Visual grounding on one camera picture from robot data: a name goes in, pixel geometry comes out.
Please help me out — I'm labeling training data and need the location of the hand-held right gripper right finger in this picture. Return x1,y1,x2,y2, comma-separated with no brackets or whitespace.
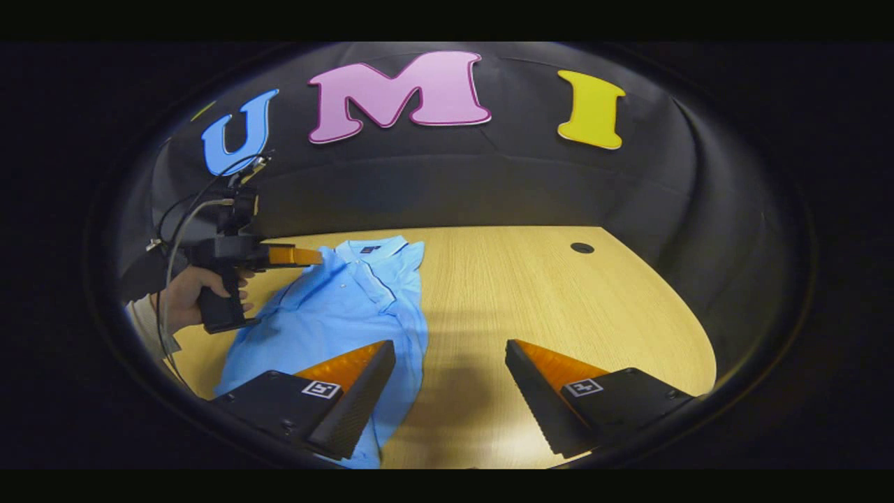
505,339,696,460

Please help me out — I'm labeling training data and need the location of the black backdrop cloth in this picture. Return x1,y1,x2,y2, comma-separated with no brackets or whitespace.
115,42,804,371

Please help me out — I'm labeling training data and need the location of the light blue T-shirt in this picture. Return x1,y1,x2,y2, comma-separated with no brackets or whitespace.
213,235,429,469

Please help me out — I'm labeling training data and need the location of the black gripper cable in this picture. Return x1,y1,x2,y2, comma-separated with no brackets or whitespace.
154,150,273,392

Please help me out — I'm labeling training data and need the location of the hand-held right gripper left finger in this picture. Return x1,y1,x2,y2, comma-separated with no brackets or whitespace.
210,340,397,462

